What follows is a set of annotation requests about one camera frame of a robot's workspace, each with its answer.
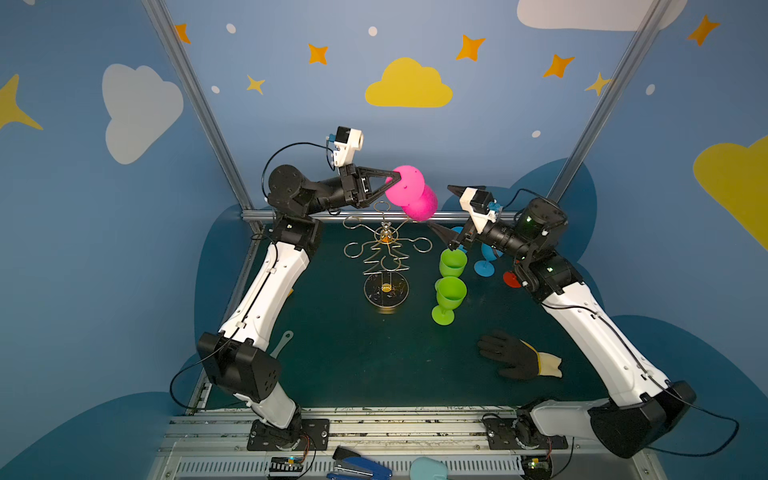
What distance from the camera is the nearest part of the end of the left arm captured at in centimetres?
51

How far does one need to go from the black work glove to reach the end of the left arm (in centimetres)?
61

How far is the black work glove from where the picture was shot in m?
0.85
